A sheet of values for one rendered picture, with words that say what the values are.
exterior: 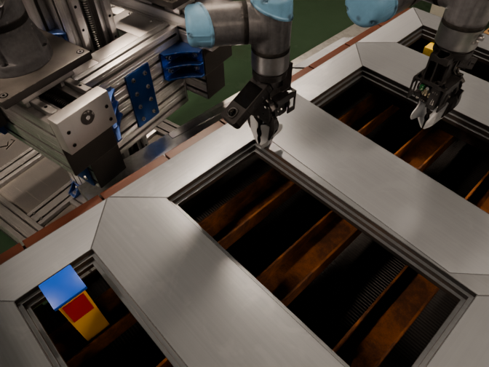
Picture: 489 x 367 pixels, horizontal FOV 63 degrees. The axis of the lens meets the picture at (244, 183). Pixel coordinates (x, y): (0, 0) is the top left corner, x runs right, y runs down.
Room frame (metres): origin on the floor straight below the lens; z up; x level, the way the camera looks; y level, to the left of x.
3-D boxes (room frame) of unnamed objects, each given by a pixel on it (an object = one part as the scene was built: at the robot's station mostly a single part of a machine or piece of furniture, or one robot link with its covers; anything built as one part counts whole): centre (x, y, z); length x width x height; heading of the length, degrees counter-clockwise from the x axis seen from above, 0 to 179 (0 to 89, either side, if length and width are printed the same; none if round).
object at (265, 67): (0.70, -0.05, 1.08); 0.08 x 0.08 x 0.05
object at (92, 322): (0.31, 0.32, 0.78); 0.05 x 0.05 x 0.19; 43
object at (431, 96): (0.67, -0.40, 1.05); 0.09 x 0.08 x 0.12; 132
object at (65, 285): (0.31, 0.32, 0.88); 0.06 x 0.06 x 0.02; 43
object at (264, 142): (0.69, -0.07, 0.89); 0.06 x 0.03 x 0.09; 133
